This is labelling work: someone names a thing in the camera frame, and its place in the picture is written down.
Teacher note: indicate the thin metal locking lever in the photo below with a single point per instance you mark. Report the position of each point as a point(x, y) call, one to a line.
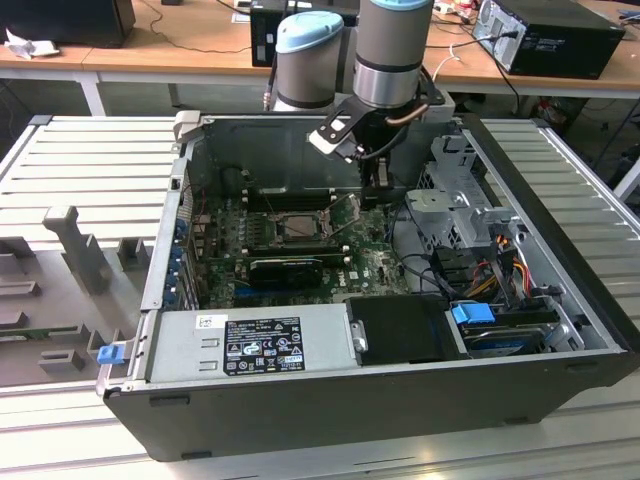
point(271, 206)
point(340, 220)

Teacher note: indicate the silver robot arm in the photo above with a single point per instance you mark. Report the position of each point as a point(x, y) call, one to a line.
point(385, 50)

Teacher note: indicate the RAM slot white latches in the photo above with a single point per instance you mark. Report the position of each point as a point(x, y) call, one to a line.
point(295, 243)
point(290, 200)
point(290, 190)
point(297, 251)

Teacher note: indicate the silver drive cage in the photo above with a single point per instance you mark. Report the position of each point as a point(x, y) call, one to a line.
point(440, 205)

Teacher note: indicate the wooden desk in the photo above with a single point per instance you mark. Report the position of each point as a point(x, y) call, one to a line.
point(200, 60)
point(475, 70)

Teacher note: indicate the green motherboard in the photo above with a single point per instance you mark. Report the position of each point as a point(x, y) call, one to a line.
point(370, 265)

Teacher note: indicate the black graphics card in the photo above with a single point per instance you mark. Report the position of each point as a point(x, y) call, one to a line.
point(285, 272)

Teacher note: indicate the grey case release latch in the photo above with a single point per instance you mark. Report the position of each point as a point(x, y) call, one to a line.
point(187, 125)

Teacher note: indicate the black plastic shroud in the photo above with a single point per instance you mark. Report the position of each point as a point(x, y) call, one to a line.
point(400, 330)

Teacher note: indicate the hard disk in blue carrier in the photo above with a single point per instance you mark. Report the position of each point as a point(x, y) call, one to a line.
point(472, 317)

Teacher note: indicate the black desktop PC silver back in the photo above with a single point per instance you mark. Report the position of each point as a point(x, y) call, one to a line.
point(565, 50)

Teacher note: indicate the blue card retainer clip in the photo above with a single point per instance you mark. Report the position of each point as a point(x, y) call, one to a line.
point(173, 292)
point(176, 261)
point(179, 230)

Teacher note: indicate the grey power supply unit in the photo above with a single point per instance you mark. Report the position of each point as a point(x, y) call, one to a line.
point(175, 350)

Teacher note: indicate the black open PC case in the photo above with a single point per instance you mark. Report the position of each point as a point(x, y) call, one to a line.
point(300, 420)

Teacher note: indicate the black computer box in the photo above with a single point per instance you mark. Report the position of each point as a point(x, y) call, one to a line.
point(65, 20)

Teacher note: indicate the grey parts rack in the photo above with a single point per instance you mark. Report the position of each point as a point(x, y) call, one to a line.
point(65, 280)

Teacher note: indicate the crumpled white paper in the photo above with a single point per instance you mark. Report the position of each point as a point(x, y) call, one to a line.
point(32, 47)

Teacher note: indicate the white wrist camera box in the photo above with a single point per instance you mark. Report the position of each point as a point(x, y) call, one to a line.
point(327, 142)

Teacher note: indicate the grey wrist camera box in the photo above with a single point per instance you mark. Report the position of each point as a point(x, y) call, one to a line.
point(442, 106)

